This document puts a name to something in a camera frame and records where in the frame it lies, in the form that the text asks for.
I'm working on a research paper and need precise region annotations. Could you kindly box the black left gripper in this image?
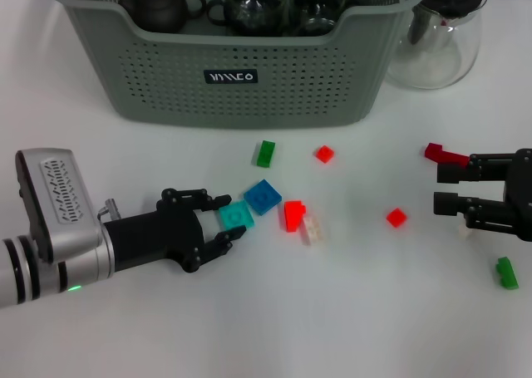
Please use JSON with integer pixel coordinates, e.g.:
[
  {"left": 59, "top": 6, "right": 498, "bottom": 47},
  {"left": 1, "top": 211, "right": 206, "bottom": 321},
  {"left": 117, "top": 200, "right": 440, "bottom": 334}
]
[{"left": 101, "top": 187, "right": 249, "bottom": 275}]

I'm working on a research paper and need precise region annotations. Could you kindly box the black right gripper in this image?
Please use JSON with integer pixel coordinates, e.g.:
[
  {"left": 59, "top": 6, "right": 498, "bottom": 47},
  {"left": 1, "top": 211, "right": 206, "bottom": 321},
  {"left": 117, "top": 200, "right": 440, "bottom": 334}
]
[{"left": 432, "top": 147, "right": 532, "bottom": 243}]

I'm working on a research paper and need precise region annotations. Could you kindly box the teal square toy brick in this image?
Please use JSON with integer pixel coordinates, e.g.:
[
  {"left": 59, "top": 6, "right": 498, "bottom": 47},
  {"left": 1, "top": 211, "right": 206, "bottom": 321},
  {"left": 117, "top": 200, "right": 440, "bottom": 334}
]
[{"left": 219, "top": 200, "right": 255, "bottom": 233}]

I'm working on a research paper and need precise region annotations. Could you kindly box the blue square toy brick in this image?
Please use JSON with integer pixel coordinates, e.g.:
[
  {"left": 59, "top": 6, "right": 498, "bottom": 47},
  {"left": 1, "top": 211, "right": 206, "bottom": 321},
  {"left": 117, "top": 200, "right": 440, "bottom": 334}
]
[{"left": 243, "top": 179, "right": 283, "bottom": 216}]

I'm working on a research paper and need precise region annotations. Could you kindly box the red sloped toy brick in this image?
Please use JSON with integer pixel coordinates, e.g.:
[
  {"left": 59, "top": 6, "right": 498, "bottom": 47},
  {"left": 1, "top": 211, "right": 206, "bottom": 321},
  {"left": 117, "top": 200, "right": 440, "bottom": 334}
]
[{"left": 283, "top": 200, "right": 308, "bottom": 233}]

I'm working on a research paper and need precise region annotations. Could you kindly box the white rectangular studded brick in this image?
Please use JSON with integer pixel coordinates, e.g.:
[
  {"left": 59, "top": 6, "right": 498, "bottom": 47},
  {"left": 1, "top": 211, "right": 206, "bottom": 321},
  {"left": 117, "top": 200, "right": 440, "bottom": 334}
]
[{"left": 301, "top": 214, "right": 327, "bottom": 247}]

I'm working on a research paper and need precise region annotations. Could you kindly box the small red square brick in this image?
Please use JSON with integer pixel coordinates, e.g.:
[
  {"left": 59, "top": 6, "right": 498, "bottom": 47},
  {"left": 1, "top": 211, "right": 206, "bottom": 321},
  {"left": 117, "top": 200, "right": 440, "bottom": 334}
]
[
  {"left": 314, "top": 145, "right": 337, "bottom": 164},
  {"left": 385, "top": 207, "right": 408, "bottom": 228}
]

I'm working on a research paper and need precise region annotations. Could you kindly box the glass teacup black holder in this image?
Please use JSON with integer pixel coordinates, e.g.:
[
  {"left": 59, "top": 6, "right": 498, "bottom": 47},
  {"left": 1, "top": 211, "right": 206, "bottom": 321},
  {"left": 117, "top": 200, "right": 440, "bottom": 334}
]
[
  {"left": 206, "top": 0, "right": 290, "bottom": 37},
  {"left": 288, "top": 0, "right": 347, "bottom": 26},
  {"left": 297, "top": 16, "right": 338, "bottom": 37}
]

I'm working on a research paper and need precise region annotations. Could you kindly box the grey-green perforated storage bin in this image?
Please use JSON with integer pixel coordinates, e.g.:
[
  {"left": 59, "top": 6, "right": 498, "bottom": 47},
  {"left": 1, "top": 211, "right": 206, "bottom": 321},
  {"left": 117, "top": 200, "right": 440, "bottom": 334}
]
[{"left": 44, "top": 0, "right": 429, "bottom": 130}]

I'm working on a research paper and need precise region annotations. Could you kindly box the dark red long brick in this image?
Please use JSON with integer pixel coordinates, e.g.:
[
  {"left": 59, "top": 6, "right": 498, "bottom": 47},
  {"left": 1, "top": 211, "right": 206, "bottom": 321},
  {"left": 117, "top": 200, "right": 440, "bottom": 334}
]
[{"left": 424, "top": 142, "right": 470, "bottom": 165}]

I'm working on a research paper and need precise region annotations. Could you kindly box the green rectangular toy brick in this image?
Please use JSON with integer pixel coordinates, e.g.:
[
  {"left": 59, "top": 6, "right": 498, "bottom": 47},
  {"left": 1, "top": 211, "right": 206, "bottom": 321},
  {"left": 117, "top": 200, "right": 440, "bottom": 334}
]
[{"left": 254, "top": 140, "right": 278, "bottom": 169}]

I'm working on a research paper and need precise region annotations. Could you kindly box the green notched toy brick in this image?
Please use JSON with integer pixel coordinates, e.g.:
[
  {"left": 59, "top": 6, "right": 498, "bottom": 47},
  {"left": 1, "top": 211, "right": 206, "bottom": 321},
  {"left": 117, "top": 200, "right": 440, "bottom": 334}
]
[{"left": 495, "top": 256, "right": 520, "bottom": 291}]

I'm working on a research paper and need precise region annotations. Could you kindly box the round glass pitcher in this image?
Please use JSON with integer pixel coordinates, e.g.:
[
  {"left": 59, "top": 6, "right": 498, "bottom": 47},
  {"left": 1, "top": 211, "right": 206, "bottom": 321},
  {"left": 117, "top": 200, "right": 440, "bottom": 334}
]
[{"left": 384, "top": 0, "right": 490, "bottom": 91}]

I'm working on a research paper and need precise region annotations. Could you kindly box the dark clay teapot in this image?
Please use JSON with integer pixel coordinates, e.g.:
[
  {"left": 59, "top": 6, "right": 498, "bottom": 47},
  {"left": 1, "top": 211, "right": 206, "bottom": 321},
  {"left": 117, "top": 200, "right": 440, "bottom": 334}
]
[{"left": 119, "top": 0, "right": 207, "bottom": 33}]

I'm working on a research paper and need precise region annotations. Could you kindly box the silver left gripper cable plug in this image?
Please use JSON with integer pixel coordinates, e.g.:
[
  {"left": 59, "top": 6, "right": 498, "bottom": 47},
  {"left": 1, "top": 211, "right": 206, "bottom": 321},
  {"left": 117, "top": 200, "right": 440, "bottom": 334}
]
[{"left": 97, "top": 197, "right": 122, "bottom": 222}]

